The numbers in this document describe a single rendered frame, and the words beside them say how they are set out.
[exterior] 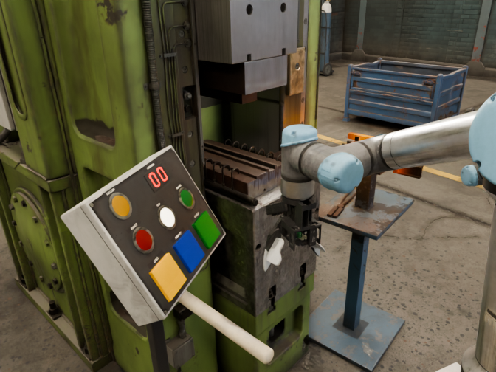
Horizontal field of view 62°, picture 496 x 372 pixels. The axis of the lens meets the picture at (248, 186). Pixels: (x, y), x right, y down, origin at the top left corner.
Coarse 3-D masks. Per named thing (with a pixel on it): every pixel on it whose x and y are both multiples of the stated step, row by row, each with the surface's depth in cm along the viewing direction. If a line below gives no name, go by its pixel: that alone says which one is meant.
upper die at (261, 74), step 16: (208, 64) 131; (224, 64) 126; (240, 64) 122; (256, 64) 124; (272, 64) 130; (208, 80) 134; (224, 80) 128; (240, 80) 124; (256, 80) 126; (272, 80) 132
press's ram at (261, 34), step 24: (216, 0) 113; (240, 0) 113; (264, 0) 119; (288, 0) 127; (216, 24) 116; (240, 24) 115; (264, 24) 122; (288, 24) 130; (216, 48) 119; (240, 48) 118; (264, 48) 125; (288, 48) 133
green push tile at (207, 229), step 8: (200, 216) 104; (208, 216) 107; (192, 224) 101; (200, 224) 103; (208, 224) 105; (200, 232) 101; (208, 232) 104; (216, 232) 107; (208, 240) 103; (208, 248) 102
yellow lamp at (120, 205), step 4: (116, 196) 84; (120, 196) 85; (112, 200) 82; (116, 200) 83; (120, 200) 84; (124, 200) 85; (112, 204) 82; (116, 204) 83; (120, 204) 84; (124, 204) 84; (128, 204) 86; (116, 208) 82; (120, 208) 83; (124, 208) 84; (128, 208) 85; (116, 212) 82; (120, 212) 83; (124, 212) 84; (128, 212) 85
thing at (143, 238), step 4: (140, 232) 85; (144, 232) 86; (136, 236) 84; (140, 236) 85; (144, 236) 86; (148, 236) 87; (136, 240) 84; (140, 240) 85; (144, 240) 85; (148, 240) 86; (140, 244) 84; (144, 244) 85; (148, 244) 86; (144, 248) 85; (148, 248) 86
